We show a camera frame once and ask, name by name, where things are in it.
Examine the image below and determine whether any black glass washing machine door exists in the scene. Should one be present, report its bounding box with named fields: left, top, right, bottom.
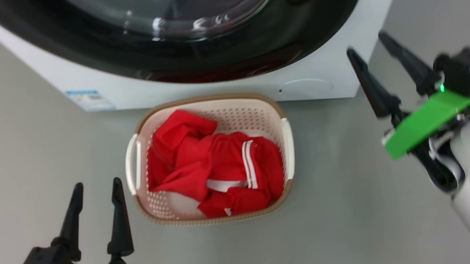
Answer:
left=0, top=0, right=386, bottom=122

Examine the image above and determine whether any cream laundry basket brown rim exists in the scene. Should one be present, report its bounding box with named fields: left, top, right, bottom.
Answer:
left=115, top=82, right=306, bottom=239

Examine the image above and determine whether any red garment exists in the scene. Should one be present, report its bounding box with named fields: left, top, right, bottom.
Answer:
left=136, top=93, right=291, bottom=230

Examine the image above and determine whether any round white filter cover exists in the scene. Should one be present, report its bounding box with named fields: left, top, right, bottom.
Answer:
left=277, top=74, right=335, bottom=105

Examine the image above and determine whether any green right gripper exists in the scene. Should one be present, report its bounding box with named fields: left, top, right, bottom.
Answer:
left=344, top=16, right=470, bottom=165

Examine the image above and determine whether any white front-load washing machine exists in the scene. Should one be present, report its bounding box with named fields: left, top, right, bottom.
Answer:
left=0, top=0, right=449, bottom=160

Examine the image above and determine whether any blue energy label sticker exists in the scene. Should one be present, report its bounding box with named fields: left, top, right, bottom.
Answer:
left=65, top=83, right=117, bottom=118

